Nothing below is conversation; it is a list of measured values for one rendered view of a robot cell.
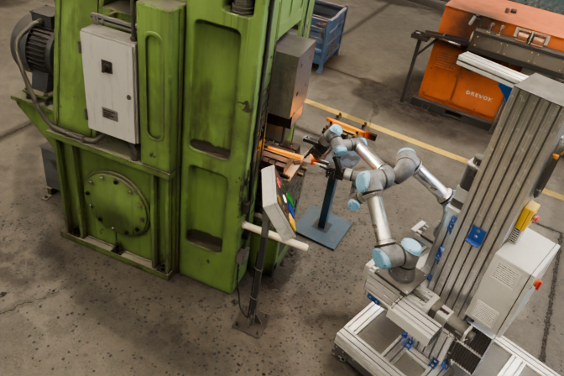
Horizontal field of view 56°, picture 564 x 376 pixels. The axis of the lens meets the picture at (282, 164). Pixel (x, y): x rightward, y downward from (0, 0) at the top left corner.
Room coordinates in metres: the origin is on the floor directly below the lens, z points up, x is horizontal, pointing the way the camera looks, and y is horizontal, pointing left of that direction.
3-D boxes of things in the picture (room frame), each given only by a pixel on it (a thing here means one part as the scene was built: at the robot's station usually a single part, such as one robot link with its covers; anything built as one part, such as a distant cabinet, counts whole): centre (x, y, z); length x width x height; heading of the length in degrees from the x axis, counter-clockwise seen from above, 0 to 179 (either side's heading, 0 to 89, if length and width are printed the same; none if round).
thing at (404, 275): (2.15, -0.77, 0.87); 0.15 x 0.15 x 0.10
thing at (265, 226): (2.30, 0.04, 0.54); 0.04 x 0.04 x 1.08; 73
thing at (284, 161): (2.92, 0.16, 0.96); 0.42 x 0.20 x 0.09; 73
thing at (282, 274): (2.84, -0.09, 0.01); 0.58 x 0.39 x 0.01; 163
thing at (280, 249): (2.97, 0.15, 0.23); 0.55 x 0.37 x 0.47; 73
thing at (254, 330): (2.30, 0.04, 0.05); 0.22 x 0.22 x 0.09; 73
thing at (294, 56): (2.96, 0.14, 1.56); 0.42 x 0.39 x 0.40; 73
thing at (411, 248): (2.15, -0.76, 0.98); 0.13 x 0.12 x 0.14; 117
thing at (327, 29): (6.96, 0.11, 0.36); 1.20 x 0.80 x 0.72; 71
